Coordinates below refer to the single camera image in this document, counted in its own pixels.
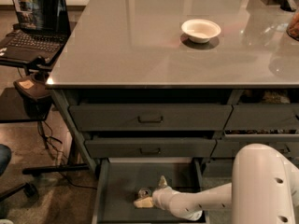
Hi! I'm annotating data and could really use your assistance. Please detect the person's knee in jeans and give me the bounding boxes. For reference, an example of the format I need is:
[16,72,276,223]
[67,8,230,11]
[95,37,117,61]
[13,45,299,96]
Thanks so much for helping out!
[0,144,11,175]

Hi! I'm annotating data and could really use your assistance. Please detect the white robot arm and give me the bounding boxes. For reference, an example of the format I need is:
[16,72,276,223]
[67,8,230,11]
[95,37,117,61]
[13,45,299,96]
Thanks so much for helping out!
[134,144,299,224]

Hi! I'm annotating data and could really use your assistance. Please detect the black office chair base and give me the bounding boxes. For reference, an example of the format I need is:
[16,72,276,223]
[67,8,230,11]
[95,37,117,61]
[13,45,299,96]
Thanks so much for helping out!
[0,163,89,202]

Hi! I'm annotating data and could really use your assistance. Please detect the black laptop stand table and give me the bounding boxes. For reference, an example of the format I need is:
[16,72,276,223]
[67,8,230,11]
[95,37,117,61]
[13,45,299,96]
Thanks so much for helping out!
[0,51,62,123]

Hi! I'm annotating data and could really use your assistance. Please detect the black open laptop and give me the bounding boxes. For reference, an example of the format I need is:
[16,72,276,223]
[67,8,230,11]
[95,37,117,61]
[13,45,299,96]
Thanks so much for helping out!
[0,0,71,65]

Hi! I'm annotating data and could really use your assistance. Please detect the top right grey drawer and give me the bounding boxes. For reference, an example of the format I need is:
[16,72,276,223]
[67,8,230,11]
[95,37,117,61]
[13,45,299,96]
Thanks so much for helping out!
[225,104,299,130]

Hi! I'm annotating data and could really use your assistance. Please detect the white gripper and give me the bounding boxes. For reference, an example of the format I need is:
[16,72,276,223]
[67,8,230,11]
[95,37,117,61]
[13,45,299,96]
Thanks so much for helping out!
[134,175,177,210]

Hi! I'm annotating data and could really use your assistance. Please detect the black floor cables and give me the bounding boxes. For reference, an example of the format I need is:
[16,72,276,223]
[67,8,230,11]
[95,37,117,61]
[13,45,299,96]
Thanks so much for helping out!
[36,120,97,190]

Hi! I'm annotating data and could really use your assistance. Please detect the middle left grey drawer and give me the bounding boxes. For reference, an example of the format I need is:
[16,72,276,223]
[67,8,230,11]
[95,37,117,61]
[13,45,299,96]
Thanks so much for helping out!
[85,137,216,158]

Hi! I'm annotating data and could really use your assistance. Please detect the grey drawer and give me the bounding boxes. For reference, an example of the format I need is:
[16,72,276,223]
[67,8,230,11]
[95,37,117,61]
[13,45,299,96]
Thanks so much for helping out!
[69,104,232,132]
[203,160,233,177]
[85,137,216,158]
[211,134,299,159]
[225,104,299,130]

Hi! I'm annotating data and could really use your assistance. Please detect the bottom right grey drawer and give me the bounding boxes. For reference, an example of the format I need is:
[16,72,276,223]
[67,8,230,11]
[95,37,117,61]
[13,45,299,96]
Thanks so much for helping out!
[203,160,233,177]

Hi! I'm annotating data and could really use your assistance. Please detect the white paper bowl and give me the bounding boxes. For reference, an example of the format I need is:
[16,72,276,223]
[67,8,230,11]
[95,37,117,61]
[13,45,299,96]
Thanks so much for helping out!
[181,19,221,44]

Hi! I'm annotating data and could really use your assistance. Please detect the open bottom left drawer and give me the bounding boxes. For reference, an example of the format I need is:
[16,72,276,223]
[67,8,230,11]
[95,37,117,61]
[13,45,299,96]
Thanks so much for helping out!
[92,160,207,224]

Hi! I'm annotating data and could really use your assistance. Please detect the silver 7up soda can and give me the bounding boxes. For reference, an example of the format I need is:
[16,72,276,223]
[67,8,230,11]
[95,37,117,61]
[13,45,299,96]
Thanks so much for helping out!
[138,188,152,199]

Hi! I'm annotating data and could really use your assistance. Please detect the middle right grey drawer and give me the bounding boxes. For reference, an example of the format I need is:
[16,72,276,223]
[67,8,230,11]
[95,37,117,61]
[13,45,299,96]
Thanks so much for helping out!
[211,134,299,159]

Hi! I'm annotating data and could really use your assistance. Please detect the black device with sticky note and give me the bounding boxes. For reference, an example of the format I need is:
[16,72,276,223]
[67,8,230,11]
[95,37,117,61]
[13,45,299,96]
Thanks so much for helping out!
[13,73,52,117]

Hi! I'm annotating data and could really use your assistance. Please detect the top left grey drawer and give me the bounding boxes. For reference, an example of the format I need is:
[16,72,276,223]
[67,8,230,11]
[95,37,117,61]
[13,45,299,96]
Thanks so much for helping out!
[69,104,232,132]

